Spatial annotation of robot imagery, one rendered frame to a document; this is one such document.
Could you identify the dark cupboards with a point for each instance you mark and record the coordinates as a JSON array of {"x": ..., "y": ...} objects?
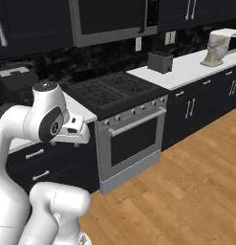
[
  {"x": 33, "y": 25},
  {"x": 205, "y": 102},
  {"x": 205, "y": 11}
]

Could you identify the dark drawer front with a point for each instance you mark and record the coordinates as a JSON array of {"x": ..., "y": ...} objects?
[
  {"x": 71, "y": 178},
  {"x": 65, "y": 156}
]

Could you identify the white double wall socket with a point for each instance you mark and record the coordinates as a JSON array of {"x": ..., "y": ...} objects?
[{"x": 170, "y": 37}]

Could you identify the white stand mixer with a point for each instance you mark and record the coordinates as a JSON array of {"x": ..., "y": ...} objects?
[{"x": 215, "y": 48}]

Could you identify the black hob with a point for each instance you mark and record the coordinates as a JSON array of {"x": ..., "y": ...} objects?
[{"x": 113, "y": 91}]

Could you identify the dark lower cupboards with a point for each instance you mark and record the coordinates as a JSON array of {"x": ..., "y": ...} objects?
[{"x": 205, "y": 102}]

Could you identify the dark upper cupboards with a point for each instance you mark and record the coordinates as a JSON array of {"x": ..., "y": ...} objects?
[
  {"x": 33, "y": 25},
  {"x": 205, "y": 11}
]

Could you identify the dark toaster oven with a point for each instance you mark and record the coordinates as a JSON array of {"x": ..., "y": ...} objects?
[{"x": 17, "y": 83}]

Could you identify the steel microwave oven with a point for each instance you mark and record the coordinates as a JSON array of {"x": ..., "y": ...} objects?
[{"x": 113, "y": 19}]

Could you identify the dark grey toaster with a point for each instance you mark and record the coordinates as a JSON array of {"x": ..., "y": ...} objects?
[{"x": 159, "y": 61}]

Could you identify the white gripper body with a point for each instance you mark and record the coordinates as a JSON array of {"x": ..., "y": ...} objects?
[{"x": 76, "y": 136}]

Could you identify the steel oven knob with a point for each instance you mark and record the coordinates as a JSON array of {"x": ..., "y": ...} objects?
[
  {"x": 154, "y": 103},
  {"x": 143, "y": 107},
  {"x": 162, "y": 100},
  {"x": 133, "y": 111},
  {"x": 106, "y": 122},
  {"x": 118, "y": 118}
]

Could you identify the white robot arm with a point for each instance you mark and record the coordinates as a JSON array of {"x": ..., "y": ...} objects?
[{"x": 11, "y": 153}]

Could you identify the steel oven door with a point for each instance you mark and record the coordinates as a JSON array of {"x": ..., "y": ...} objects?
[{"x": 135, "y": 146}]

